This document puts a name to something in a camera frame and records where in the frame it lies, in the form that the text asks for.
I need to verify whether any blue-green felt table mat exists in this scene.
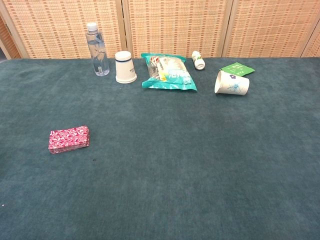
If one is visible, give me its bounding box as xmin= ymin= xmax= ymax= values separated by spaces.
xmin=0 ymin=57 xmax=320 ymax=240

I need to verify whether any teal snack bag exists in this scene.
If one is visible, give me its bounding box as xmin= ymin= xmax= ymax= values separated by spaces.
xmin=140 ymin=52 xmax=198 ymax=93

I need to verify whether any white cup with blue band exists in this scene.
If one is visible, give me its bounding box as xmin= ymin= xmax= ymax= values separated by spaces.
xmin=114 ymin=50 xmax=138 ymax=84

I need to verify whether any small white bottle green label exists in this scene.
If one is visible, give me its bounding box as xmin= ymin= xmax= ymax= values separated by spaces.
xmin=191 ymin=50 xmax=206 ymax=71

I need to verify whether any paper cup with flower print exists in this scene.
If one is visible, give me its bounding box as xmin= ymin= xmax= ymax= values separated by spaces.
xmin=214 ymin=70 xmax=251 ymax=96

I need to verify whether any clear plastic water bottle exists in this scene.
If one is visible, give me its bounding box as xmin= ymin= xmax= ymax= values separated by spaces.
xmin=85 ymin=22 xmax=111 ymax=77

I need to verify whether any green sachet packet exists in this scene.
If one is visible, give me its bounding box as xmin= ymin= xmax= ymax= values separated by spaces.
xmin=219 ymin=62 xmax=256 ymax=77

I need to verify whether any bamboo folding screen panel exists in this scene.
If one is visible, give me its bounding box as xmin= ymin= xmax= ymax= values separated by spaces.
xmin=0 ymin=14 xmax=21 ymax=61
xmin=0 ymin=0 xmax=126 ymax=60
xmin=301 ymin=23 xmax=320 ymax=59
xmin=221 ymin=0 xmax=320 ymax=59
xmin=121 ymin=0 xmax=235 ymax=59

